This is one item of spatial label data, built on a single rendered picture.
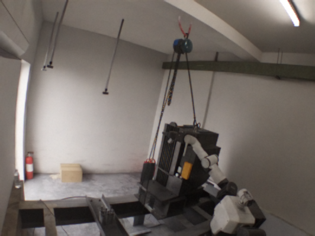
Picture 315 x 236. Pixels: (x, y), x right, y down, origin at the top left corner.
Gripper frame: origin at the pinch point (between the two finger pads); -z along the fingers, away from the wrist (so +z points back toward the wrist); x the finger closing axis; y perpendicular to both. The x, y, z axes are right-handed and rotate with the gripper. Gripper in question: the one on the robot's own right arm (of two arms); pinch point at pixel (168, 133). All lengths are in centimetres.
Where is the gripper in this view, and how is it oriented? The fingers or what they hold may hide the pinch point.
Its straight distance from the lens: 170.9
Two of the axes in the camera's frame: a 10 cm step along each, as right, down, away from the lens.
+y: 2.0, -9.8, -0.8
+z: 7.9, 2.1, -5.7
